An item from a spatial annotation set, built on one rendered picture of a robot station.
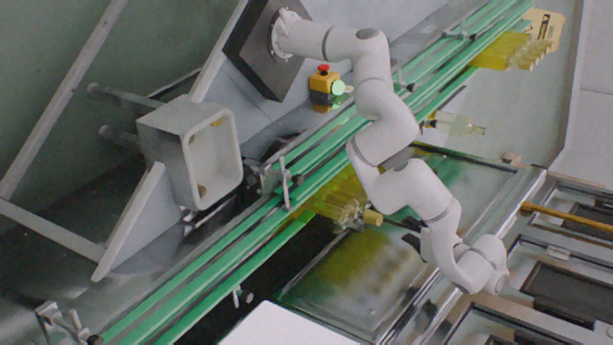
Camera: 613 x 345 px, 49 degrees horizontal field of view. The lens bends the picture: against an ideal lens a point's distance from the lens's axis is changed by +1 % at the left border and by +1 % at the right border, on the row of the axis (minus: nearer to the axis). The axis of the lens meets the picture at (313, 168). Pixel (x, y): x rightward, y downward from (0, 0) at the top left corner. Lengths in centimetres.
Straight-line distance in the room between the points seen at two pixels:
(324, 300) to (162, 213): 47
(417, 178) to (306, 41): 54
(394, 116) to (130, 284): 71
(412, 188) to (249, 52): 59
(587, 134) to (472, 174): 602
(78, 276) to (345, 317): 80
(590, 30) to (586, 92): 71
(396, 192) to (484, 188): 82
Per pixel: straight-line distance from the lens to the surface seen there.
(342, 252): 188
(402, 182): 140
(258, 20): 175
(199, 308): 164
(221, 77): 176
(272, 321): 170
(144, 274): 163
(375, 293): 175
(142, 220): 169
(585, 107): 810
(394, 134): 143
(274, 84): 184
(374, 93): 145
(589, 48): 783
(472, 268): 151
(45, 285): 206
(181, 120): 165
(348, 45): 167
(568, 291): 187
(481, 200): 214
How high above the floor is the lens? 192
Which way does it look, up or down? 32 degrees down
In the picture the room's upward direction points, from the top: 107 degrees clockwise
